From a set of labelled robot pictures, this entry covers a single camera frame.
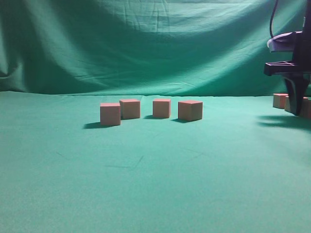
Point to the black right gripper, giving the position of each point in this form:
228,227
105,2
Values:
297,71

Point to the green cloth backdrop and cover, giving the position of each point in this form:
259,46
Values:
245,167

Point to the near pink cube at edge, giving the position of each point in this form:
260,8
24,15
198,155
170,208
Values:
305,109

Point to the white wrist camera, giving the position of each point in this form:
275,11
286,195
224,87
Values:
282,43

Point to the middle pink cube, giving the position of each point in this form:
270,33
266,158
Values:
287,104

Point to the pink cube placed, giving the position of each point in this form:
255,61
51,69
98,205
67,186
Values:
110,114
161,108
190,110
130,108

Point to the far pink cube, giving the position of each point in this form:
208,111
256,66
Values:
279,100

